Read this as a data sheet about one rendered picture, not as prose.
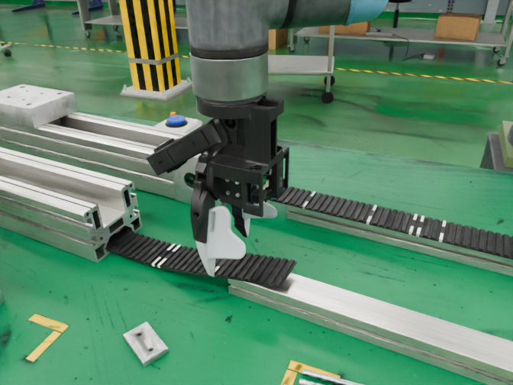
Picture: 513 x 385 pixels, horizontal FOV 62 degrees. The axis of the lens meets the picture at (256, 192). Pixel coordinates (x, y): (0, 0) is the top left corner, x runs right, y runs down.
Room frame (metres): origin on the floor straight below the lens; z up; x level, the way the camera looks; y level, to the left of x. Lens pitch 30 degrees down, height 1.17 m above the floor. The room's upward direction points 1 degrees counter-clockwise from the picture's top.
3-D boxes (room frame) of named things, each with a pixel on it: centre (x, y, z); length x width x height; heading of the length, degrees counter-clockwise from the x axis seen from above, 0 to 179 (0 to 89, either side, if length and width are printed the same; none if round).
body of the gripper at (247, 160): (0.42, 0.02, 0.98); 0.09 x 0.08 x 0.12; 63
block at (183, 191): (0.68, 0.07, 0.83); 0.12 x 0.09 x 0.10; 153
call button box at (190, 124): (0.85, 0.17, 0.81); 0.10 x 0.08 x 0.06; 153
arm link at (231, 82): (0.42, 0.02, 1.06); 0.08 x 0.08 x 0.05
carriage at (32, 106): (0.87, 0.48, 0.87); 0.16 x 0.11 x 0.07; 63
